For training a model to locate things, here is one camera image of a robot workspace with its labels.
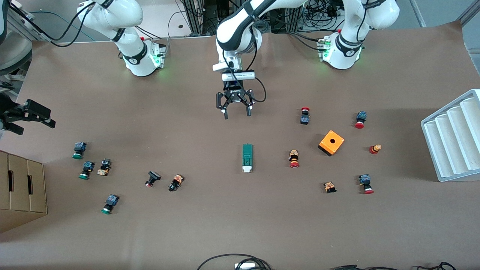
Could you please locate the aluminium frame rack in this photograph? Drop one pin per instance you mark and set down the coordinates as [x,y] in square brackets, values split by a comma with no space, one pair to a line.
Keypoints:
[197,17]

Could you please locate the red mushroom button orange block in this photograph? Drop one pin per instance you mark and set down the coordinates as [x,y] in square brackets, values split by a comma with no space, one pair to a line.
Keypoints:
[294,157]

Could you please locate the red button black block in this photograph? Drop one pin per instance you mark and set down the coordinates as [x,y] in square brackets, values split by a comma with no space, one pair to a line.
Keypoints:
[305,120]

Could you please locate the white ribbed tray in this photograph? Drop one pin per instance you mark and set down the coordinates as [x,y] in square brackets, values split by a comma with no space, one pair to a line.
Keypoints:
[450,150]

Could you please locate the black selector switch orange block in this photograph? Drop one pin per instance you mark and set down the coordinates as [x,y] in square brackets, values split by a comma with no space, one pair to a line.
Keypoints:
[177,180]

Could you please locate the red mushroom button blue block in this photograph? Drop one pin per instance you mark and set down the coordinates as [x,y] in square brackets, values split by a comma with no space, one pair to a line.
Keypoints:
[361,116]
[365,180]

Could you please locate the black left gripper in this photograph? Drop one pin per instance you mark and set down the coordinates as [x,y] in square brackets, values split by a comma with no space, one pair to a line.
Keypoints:
[234,94]

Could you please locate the orange black contact block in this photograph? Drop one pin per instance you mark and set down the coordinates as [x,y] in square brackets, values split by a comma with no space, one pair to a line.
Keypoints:
[329,186]

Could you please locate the grey metal strip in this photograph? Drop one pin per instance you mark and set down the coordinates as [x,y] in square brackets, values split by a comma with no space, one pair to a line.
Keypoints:
[418,13]

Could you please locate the green mushroom button blue block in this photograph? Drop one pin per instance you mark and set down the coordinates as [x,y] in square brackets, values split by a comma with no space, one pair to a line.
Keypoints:
[111,200]
[79,147]
[88,166]

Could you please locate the black square button red base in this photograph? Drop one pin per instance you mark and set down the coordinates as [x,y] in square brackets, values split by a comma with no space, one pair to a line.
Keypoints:
[153,175]

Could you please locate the red yellow button head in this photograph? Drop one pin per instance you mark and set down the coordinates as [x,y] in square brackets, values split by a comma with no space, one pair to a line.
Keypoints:
[374,149]

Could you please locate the green load switch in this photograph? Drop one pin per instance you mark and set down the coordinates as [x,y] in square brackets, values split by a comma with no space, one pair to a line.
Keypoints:
[247,155]

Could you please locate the grey chair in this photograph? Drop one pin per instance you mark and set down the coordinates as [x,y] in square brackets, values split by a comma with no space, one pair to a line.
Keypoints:
[15,54]

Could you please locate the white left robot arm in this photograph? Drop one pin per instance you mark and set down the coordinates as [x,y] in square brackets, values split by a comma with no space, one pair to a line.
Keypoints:
[236,33]

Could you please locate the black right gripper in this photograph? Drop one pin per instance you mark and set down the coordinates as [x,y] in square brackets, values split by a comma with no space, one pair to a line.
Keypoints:
[11,116]

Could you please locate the orange button enclosure box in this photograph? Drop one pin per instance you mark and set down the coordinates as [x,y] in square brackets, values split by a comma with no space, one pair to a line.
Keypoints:
[328,147]

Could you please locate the brown cardboard box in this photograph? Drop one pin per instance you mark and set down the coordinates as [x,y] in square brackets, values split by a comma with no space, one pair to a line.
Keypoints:
[22,187]

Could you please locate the white plug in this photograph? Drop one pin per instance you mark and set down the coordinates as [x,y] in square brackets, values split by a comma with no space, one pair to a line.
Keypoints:
[243,266]

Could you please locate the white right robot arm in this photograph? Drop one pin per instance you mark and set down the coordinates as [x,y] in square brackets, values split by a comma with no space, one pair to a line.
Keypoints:
[112,15]

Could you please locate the aluminium profile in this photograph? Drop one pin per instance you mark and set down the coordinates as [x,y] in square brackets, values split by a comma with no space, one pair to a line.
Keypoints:
[35,32]
[470,13]

